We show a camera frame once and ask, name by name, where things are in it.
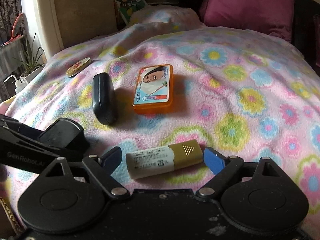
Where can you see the orange soap box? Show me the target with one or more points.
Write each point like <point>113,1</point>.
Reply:
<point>154,90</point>

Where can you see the white gold cream tube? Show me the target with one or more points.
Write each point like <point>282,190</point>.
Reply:
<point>164,159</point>

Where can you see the dark blue glasses case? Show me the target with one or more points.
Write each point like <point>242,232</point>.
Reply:
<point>104,102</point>

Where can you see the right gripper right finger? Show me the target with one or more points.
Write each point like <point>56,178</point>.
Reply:
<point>225,170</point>

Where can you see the white squeeze bottle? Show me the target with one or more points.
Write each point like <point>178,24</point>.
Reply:
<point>20,83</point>

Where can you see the magenta cushion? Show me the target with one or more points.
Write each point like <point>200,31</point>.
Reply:
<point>271,17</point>

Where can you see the beige sofa armrest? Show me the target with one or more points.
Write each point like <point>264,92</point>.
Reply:
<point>58,24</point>

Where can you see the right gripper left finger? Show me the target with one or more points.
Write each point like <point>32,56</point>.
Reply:
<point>100,170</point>

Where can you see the green potted plant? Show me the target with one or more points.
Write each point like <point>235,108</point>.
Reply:
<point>28,59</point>

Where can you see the round cream tin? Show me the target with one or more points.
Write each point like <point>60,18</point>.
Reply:
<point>78,67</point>

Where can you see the floral fleece blanket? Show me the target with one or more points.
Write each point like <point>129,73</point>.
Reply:
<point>238,91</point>

